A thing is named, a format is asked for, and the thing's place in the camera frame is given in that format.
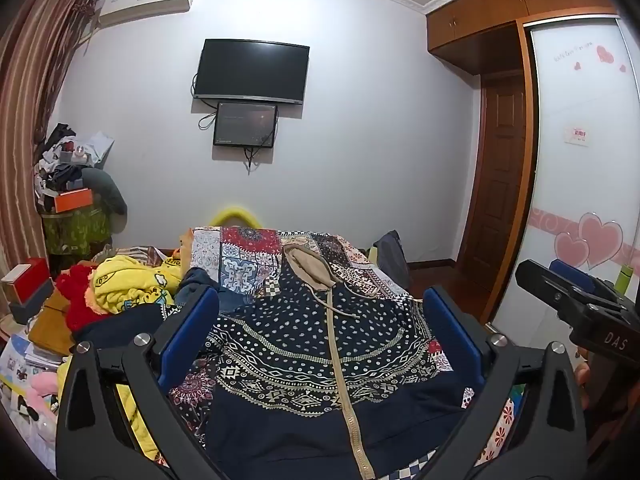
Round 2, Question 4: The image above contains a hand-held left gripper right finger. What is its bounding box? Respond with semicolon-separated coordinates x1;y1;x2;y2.
422;285;588;480

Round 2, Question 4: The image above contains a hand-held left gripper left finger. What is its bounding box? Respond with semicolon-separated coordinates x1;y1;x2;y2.
56;285;221;480

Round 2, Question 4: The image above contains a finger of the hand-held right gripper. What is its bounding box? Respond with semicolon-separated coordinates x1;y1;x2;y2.
549;259;624;307
516;258;590;319

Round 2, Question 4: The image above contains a navy patterned zip hoodie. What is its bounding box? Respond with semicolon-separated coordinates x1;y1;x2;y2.
204;242;477;480

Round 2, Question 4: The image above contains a person's right hand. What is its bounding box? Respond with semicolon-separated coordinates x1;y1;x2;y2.
574;349;594;401

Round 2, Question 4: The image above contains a blue denim cloth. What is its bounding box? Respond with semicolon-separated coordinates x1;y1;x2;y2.
176;267;222;307

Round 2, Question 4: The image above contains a yellow cartoon print cloth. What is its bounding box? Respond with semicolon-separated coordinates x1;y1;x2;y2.
56;254;184;463

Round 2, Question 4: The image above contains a patchwork printed blanket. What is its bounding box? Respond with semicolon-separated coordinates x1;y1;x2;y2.
167;225;522;480

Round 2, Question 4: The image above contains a dark hanging jacket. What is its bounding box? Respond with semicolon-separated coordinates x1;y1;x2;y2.
372;230;412;292

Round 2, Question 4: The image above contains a white heart print wardrobe door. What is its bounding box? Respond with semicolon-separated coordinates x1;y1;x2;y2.
492;12;640;332

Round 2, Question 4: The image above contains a brown wooden door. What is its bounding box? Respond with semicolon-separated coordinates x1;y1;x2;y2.
457;72;532;282

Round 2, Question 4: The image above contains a red fluffy cloth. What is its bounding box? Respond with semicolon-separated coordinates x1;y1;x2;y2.
55;264;109;333

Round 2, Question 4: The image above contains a yellow curved headboard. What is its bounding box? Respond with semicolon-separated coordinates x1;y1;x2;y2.
207;204;264;229

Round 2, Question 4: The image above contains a green patterned cloth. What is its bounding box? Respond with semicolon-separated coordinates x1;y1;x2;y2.
42;205;114;257

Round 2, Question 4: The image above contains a dark grey cloth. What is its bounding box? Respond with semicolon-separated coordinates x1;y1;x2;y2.
80;167;129;217

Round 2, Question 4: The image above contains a grey box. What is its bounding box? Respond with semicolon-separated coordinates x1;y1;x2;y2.
9;280;57;324

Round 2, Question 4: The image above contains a pink plush toy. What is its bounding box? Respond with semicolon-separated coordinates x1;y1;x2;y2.
26;371;62;403

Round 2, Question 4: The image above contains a red box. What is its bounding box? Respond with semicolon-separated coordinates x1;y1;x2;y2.
14;257;51;302

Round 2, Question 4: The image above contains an orange box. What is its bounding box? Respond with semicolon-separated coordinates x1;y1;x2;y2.
54;187;95;214

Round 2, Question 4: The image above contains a stack of papers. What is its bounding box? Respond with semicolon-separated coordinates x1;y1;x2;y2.
0;330;67;378

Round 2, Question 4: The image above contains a pile of mixed clutter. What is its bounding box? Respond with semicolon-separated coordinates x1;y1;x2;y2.
34;122;116;196

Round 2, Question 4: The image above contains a brown striped curtain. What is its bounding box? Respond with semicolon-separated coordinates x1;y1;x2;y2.
0;0;104;273

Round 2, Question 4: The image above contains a wooden overhead cabinet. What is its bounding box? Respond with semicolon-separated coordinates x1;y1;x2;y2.
426;0;622;77

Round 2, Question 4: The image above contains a small black wall monitor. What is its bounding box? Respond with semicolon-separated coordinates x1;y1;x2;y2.
213;102;279;149

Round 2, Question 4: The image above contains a black television cable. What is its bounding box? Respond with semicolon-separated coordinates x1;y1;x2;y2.
192;74;219;131

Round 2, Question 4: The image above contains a black wall television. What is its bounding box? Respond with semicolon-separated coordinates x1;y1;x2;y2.
193;38;310;107

